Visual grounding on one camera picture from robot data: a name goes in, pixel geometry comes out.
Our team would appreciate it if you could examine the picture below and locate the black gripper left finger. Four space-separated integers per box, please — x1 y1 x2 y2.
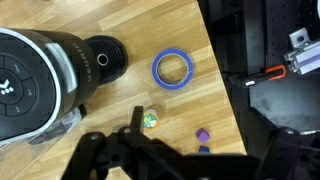
61 105 188 180

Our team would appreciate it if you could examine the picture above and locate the purple cube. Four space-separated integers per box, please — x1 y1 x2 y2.
195 127 211 144

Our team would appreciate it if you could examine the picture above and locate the blue masking tape roll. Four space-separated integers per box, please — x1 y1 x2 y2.
151 48 195 91

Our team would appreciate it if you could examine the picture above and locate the black Keurig coffee maker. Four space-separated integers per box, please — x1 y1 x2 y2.
0 28 130 143

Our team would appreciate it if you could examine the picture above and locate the silver aluminium extrusion bracket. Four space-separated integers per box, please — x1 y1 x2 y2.
283 27 320 76

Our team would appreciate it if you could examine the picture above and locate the white coffee pod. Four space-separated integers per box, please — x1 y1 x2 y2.
142 108 160 131

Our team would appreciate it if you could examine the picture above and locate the black perforated mounting board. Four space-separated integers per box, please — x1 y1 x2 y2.
206 0 320 134

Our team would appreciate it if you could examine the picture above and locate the clear water tank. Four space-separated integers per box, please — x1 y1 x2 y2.
0 106 85 162

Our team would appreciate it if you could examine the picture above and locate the blue cube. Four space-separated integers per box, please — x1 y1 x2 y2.
198 145 211 155

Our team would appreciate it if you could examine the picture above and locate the black clamp with orange handle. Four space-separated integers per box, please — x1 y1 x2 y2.
229 64 288 89

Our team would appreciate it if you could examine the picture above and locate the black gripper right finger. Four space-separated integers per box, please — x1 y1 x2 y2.
244 108 320 180

